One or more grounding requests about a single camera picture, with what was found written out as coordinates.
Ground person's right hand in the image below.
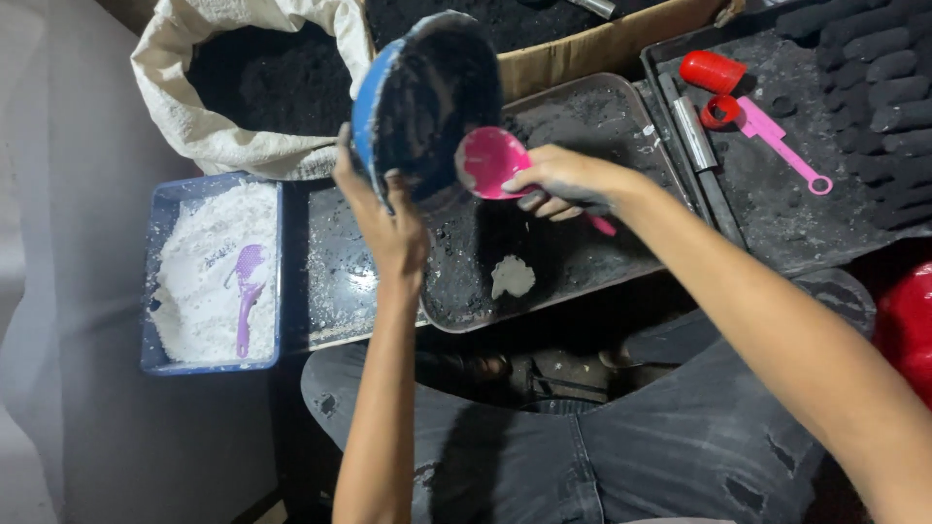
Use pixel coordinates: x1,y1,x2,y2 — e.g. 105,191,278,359
501,143,642,222

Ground person's left hand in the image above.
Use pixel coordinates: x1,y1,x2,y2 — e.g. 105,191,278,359
332,122,431,281

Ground pink plastic scoop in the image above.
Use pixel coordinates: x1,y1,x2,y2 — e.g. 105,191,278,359
455,127,618,237

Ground blue plastic bowl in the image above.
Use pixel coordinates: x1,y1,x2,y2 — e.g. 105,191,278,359
351,10,503,206

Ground black metal mixing tray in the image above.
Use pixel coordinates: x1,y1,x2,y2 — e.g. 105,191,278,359
418,72,700,334

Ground grey paste lump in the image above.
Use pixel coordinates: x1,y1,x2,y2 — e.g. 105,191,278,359
491,255,537,301

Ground cardboard box of charcoal powder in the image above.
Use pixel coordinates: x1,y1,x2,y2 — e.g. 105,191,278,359
358,0,745,103

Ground metal pipe mould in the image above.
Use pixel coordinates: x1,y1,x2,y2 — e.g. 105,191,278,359
657,71,745,247

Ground black flat tray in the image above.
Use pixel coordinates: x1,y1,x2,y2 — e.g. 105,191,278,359
302,182,431,352

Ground red plastic cup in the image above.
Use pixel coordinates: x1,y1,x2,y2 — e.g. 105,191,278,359
679,50,748,96

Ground large black tray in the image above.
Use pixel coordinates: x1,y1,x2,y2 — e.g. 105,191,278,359
641,7,932,278

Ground pink plastic spatula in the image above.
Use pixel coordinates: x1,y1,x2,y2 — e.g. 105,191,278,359
735,96,834,197

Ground person's grey jeans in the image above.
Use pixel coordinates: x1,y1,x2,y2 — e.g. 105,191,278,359
300,268,878,524

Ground black charcoal powder heap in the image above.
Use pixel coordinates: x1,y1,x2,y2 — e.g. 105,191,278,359
185,22,355,138

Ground purple plastic scoop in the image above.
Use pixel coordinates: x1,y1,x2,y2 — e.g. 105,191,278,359
224,244,267,360

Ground white woven sack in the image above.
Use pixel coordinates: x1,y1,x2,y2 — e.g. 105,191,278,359
131,0,374,181

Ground pile of black charcoal briquettes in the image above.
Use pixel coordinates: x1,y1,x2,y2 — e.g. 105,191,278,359
773,0,932,231

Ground white powder heap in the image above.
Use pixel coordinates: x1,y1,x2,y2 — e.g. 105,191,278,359
149,182,279,365

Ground red plastic container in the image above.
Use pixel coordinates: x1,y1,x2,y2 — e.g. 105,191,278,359
872,262,932,409

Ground blue plastic tray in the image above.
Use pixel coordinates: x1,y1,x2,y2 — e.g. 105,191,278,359
140,172,285,377

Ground red plastic ring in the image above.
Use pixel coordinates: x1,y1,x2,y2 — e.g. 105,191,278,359
699,95,741,131

